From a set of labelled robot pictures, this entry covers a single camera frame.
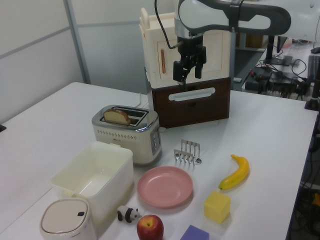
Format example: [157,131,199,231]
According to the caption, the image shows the yellow banana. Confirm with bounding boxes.
[218,154,250,191]

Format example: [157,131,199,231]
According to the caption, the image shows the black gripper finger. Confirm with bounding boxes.
[173,56,191,91]
[194,47,207,78]

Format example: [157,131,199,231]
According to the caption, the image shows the small cream lidded bin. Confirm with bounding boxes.
[39,197,97,240]

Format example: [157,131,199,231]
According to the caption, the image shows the cream and chrome toaster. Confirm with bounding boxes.
[91,104,167,167]

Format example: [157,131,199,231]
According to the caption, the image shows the black keyboard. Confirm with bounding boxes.
[307,54,320,81]

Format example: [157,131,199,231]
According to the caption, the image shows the cream open plastic box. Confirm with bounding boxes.
[50,141,135,226]

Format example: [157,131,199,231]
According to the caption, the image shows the cream cabinet with handle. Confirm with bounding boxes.
[138,7,232,88]

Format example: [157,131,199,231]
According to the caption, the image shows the black monitor stand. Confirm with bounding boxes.
[262,34,293,66]

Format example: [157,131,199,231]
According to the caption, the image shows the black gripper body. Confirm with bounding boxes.
[176,33,207,66]

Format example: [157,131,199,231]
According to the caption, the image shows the brown bread slice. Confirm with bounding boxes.
[103,107,132,126]

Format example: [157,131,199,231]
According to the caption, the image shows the black electronics box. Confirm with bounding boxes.
[244,66,274,95]

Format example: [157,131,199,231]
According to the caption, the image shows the white toaster power cable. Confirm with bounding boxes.
[136,92,151,110]

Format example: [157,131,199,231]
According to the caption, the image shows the pink plate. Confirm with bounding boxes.
[136,166,194,210]

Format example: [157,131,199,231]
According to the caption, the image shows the metal toast rack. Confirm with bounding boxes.
[173,139,204,169]

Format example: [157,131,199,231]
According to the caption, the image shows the red apple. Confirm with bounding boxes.
[136,214,165,240]

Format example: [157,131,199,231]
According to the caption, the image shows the purple cube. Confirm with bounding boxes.
[179,224,210,240]

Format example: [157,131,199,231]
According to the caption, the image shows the small panda figurine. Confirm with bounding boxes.
[116,204,143,224]

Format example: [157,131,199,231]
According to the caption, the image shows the yellow cube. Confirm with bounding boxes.
[203,190,231,224]

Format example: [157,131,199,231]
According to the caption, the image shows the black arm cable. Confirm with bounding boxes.
[154,0,185,50]

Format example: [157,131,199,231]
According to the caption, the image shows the white and brown appliance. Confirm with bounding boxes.
[151,76,231,130]

